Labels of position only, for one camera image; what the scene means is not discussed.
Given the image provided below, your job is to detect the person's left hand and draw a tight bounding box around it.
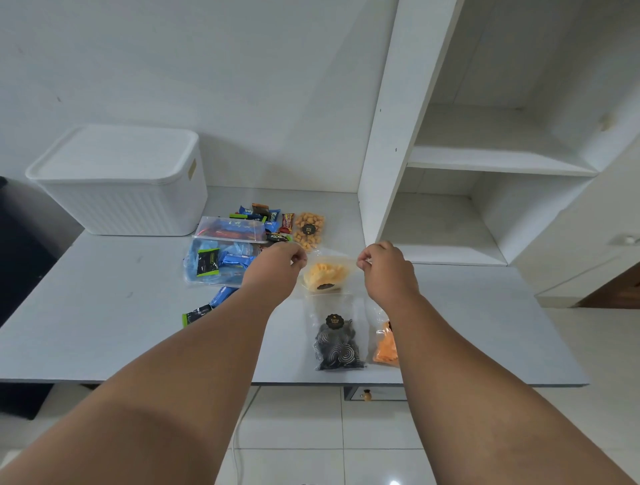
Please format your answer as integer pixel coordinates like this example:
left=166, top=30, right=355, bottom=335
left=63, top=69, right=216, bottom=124
left=241, top=243, right=309, bottom=303

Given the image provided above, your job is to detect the person's right hand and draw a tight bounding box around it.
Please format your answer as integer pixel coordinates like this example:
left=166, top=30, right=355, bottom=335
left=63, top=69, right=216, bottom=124
left=356, top=241, right=421, bottom=309

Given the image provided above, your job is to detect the clear bag of yellow chips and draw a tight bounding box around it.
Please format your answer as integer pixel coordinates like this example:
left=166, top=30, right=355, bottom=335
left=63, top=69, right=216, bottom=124
left=299, top=247, right=370, bottom=296

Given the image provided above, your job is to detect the person's left forearm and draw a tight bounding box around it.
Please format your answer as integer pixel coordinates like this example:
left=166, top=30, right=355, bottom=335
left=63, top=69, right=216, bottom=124
left=0, top=284, right=282, bottom=485

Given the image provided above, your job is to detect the person's right forearm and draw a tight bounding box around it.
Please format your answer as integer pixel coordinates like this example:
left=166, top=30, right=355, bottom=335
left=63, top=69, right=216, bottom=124
left=374, top=294, right=628, bottom=485

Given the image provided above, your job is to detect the clear bag of round nut snacks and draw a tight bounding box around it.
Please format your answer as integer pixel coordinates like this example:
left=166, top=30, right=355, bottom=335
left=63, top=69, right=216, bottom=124
left=292, top=212, right=326, bottom=253

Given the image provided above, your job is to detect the clear zip bag of red packets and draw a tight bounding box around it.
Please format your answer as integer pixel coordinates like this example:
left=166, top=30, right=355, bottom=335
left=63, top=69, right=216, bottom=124
left=193, top=215, right=269, bottom=245

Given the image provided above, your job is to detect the clear zip bag of blue packets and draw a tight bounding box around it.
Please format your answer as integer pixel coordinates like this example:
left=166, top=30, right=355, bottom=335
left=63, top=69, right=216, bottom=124
left=184, top=235, right=267, bottom=289

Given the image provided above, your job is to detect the black green packet in bag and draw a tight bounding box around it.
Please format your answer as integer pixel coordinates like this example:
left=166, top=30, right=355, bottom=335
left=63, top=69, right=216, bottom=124
left=195, top=248, right=222, bottom=278

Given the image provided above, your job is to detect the clear bag of black spiral cookies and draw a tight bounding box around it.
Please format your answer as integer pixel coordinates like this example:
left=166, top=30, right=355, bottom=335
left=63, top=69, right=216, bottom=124
left=304, top=295, right=369, bottom=373

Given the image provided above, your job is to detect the clear bag of orange snacks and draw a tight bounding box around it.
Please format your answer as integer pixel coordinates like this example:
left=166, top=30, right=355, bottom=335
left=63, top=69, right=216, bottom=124
left=366, top=305, right=401, bottom=369

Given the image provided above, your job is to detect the black and green snack packet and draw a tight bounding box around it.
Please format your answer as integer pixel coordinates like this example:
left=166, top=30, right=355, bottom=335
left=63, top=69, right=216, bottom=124
left=180, top=303, right=214, bottom=328

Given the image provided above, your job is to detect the white shelf unit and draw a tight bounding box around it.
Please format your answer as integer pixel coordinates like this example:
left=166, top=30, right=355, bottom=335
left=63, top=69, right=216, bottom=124
left=357, top=0, right=640, bottom=269

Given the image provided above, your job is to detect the white ribbed storage box with lid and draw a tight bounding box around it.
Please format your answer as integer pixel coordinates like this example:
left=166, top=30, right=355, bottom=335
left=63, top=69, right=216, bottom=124
left=25, top=124, right=209, bottom=237

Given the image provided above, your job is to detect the brown wooden door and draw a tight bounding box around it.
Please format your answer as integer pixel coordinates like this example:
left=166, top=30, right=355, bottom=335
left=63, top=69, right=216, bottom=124
left=575, top=262, right=640, bottom=310

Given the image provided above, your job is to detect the white cable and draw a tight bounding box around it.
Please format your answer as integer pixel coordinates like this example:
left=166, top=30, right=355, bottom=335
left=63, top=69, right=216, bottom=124
left=230, top=386, right=262, bottom=485

